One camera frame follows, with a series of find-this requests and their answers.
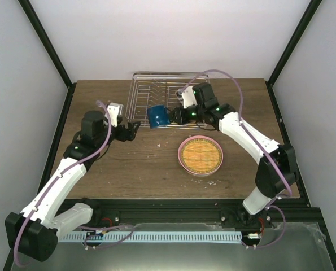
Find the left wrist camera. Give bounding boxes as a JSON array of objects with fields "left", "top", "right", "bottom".
[{"left": 107, "top": 102, "right": 124, "bottom": 127}]

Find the dark blue mug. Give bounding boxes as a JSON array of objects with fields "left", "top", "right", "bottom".
[{"left": 147, "top": 104, "right": 171, "bottom": 129}]

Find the metal wire dish rack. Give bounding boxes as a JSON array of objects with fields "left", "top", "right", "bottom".
[{"left": 125, "top": 72, "right": 197, "bottom": 128}]

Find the right black frame post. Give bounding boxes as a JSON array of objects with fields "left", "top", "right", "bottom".
[{"left": 266, "top": 0, "right": 324, "bottom": 85}]

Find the light blue slotted cable duct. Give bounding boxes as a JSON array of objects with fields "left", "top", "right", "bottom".
[{"left": 60, "top": 231, "right": 242, "bottom": 244}]

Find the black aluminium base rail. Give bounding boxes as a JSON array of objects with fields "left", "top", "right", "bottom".
[{"left": 23, "top": 198, "right": 321, "bottom": 229}]

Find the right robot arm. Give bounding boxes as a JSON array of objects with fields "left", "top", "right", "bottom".
[{"left": 168, "top": 82, "right": 299, "bottom": 228}]

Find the pink plate with woven pattern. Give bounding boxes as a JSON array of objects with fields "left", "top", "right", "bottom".
[{"left": 177, "top": 135, "right": 224, "bottom": 177}]

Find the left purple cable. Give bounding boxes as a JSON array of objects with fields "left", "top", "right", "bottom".
[{"left": 14, "top": 100, "right": 112, "bottom": 268}]

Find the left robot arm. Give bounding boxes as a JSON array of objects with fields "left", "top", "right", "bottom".
[{"left": 5, "top": 110, "right": 141, "bottom": 267}]

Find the left black frame post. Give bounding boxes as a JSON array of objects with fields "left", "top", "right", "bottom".
[{"left": 17, "top": 0, "right": 73, "bottom": 89}]

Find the black frame post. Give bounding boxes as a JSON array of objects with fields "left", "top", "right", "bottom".
[
  {"left": 266, "top": 0, "right": 324, "bottom": 85},
  {"left": 17, "top": 0, "right": 73, "bottom": 89}
]

